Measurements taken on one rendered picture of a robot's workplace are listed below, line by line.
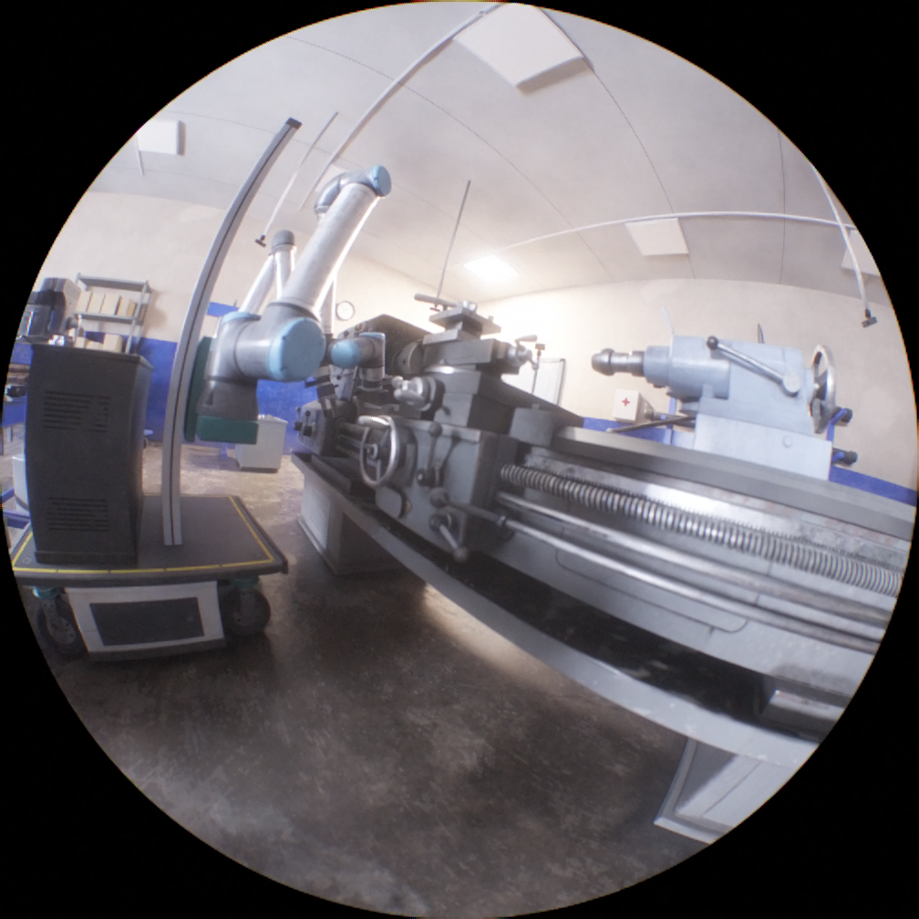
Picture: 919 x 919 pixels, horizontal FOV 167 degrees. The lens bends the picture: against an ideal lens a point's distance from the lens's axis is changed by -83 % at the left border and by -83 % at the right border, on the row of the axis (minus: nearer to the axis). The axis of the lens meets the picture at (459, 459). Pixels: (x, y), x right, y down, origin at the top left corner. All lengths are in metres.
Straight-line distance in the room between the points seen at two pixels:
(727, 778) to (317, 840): 0.83
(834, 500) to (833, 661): 0.32
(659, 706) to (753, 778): 0.41
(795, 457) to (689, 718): 0.52
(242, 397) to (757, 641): 1.25
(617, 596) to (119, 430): 1.19
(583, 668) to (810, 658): 0.49
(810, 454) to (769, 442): 0.10
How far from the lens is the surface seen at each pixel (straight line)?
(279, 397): 4.84
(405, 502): 0.87
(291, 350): 0.71
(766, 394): 0.82
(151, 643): 1.06
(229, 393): 0.85
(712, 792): 0.94
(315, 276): 0.82
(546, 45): 2.71
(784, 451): 0.76
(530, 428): 0.76
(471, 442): 0.69
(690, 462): 0.65
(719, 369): 0.86
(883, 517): 0.75
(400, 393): 0.68
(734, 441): 0.74
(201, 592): 0.97
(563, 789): 0.96
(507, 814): 0.88
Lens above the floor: 0.78
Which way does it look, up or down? 5 degrees down
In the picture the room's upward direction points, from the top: 11 degrees clockwise
